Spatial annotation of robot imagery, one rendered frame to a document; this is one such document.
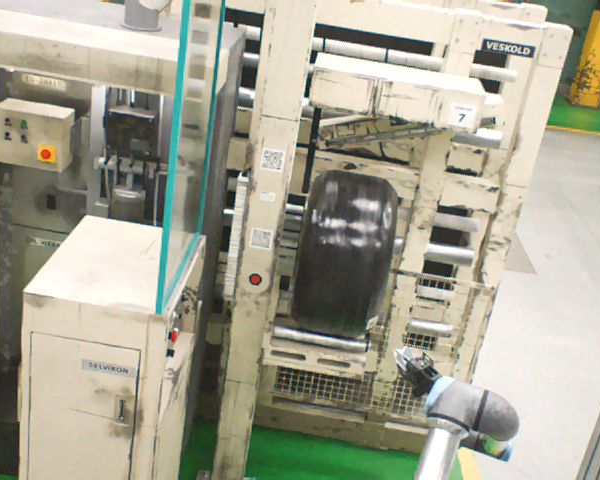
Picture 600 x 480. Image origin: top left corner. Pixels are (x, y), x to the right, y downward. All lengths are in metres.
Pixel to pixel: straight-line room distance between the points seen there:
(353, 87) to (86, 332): 1.27
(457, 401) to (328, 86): 1.24
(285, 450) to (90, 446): 1.51
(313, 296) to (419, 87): 0.82
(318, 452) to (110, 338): 1.79
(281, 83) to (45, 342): 1.07
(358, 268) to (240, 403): 0.83
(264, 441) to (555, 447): 1.45
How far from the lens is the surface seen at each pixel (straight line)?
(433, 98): 2.98
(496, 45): 3.28
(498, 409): 2.30
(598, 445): 1.83
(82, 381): 2.44
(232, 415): 3.27
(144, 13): 3.04
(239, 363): 3.14
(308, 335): 2.96
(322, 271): 2.70
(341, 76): 2.96
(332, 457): 3.92
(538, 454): 4.34
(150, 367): 2.36
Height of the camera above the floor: 2.42
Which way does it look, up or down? 25 degrees down
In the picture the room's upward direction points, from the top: 9 degrees clockwise
